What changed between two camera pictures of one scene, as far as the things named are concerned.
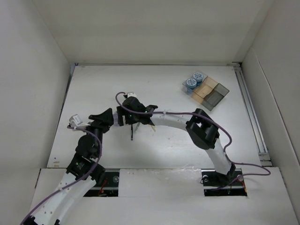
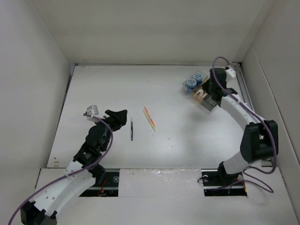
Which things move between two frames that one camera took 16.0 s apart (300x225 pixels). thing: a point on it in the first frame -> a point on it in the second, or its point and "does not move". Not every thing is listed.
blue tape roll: [191, 83] does not move
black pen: [131, 139] does not move
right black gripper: [122, 111] -> [206, 87]
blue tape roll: [198, 77] does not move
